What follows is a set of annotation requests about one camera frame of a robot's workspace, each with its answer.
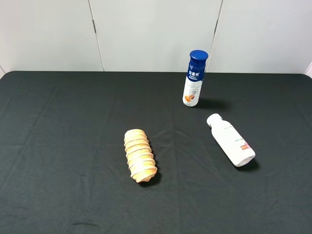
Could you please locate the blue capped yogurt bottle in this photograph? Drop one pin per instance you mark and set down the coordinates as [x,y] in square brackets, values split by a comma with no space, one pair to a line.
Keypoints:
[194,77]

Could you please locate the stacked orange bread roll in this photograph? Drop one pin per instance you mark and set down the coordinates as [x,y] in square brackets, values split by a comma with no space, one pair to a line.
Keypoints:
[140,158]

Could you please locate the white milk bottle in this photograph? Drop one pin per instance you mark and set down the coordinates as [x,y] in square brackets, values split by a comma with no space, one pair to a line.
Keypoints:
[230,141]

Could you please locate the black tablecloth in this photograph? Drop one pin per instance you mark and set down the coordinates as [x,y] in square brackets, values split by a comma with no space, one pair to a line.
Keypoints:
[63,166]

